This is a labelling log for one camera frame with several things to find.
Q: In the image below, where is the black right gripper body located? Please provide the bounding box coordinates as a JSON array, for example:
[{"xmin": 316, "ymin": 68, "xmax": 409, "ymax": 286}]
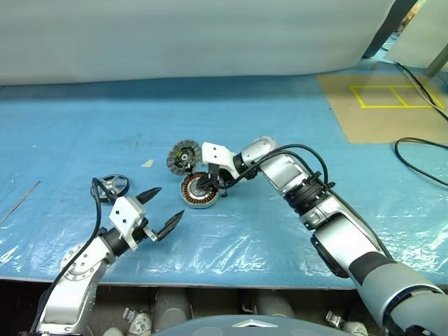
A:
[{"xmin": 207, "ymin": 163, "xmax": 232, "ymax": 200}]

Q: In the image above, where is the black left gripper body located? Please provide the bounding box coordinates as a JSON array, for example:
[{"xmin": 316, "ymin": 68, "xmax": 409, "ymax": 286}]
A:
[{"xmin": 132, "ymin": 216, "xmax": 159, "ymax": 246}]

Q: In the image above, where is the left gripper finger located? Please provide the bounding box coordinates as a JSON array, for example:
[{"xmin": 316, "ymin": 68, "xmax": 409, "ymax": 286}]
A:
[
  {"xmin": 155, "ymin": 209, "xmax": 186, "ymax": 243},
  {"xmin": 134, "ymin": 186, "xmax": 163, "ymax": 208}
]

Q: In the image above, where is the motor stator with copper windings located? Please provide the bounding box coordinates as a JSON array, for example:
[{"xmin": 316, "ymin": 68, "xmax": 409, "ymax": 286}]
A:
[{"xmin": 180, "ymin": 171, "xmax": 221, "ymax": 210}]

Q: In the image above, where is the finned silver motor cover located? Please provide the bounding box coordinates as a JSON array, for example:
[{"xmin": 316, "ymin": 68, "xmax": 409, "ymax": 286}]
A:
[{"xmin": 167, "ymin": 139, "xmax": 203, "ymax": 175}]

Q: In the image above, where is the spoked rotor with black rim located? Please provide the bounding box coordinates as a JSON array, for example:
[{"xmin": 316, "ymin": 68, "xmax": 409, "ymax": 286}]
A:
[{"xmin": 91, "ymin": 173, "xmax": 131, "ymax": 204}]

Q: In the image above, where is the grey rounded cylinder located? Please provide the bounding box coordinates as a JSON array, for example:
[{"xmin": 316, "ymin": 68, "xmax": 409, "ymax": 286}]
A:
[
  {"xmin": 153, "ymin": 290, "xmax": 193, "ymax": 330},
  {"xmin": 253, "ymin": 292, "xmax": 295, "ymax": 318}
]

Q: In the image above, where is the blue table cover sheet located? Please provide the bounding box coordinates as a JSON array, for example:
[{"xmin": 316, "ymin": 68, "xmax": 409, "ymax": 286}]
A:
[{"xmin": 0, "ymin": 57, "xmax": 448, "ymax": 290}]

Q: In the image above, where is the white printed pouch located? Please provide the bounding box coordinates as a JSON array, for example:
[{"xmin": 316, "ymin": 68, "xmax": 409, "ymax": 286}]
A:
[
  {"xmin": 131, "ymin": 311, "xmax": 153, "ymax": 333},
  {"xmin": 341, "ymin": 320, "xmax": 368, "ymax": 336}
]

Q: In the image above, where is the thin metal rod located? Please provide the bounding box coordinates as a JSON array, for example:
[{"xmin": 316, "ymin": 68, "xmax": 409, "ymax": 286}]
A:
[{"xmin": 0, "ymin": 181, "xmax": 42, "ymax": 225}]

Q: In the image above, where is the grey robot torso with chevron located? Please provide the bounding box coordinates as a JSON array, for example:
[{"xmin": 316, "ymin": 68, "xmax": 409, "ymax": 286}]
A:
[{"xmin": 159, "ymin": 314, "xmax": 346, "ymax": 336}]

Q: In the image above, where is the white backdrop sheet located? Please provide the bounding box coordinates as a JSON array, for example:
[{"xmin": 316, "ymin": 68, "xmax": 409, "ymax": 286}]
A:
[{"xmin": 0, "ymin": 0, "xmax": 419, "ymax": 88}]

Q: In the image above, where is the brown cardboard sheet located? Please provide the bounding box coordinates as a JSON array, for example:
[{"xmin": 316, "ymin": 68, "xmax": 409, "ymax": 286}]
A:
[{"xmin": 316, "ymin": 73, "xmax": 448, "ymax": 144}]

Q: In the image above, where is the white panel board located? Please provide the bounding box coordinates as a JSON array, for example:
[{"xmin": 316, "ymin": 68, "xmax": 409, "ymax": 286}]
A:
[{"xmin": 384, "ymin": 0, "xmax": 448, "ymax": 67}]

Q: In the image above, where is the grey metal leg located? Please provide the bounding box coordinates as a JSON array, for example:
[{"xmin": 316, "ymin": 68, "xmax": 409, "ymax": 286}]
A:
[{"xmin": 425, "ymin": 45, "xmax": 448, "ymax": 77}]

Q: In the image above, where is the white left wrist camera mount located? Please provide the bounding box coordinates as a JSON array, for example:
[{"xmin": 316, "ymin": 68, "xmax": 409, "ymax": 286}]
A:
[{"xmin": 108, "ymin": 195, "xmax": 147, "ymax": 252}]

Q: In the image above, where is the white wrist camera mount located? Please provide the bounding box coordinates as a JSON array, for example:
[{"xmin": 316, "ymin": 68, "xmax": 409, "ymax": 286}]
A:
[
  {"xmin": 201, "ymin": 141, "xmax": 235, "ymax": 176},
  {"xmin": 108, "ymin": 195, "xmax": 147, "ymax": 252}
]

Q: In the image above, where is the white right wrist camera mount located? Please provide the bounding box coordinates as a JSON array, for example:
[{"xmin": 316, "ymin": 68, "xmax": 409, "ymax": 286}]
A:
[{"xmin": 201, "ymin": 141, "xmax": 235, "ymax": 176}]

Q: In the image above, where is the thick black looped cable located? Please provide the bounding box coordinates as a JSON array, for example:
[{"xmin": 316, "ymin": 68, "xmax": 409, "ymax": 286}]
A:
[{"xmin": 395, "ymin": 137, "xmax": 448, "ymax": 188}]

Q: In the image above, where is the thin black cable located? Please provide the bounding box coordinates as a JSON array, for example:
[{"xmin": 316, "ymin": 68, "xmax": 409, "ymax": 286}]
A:
[{"xmin": 397, "ymin": 62, "xmax": 448, "ymax": 122}]

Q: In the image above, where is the grey-blue slanted post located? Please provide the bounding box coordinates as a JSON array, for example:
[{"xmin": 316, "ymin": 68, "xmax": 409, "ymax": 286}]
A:
[{"xmin": 362, "ymin": 0, "xmax": 431, "ymax": 59}]

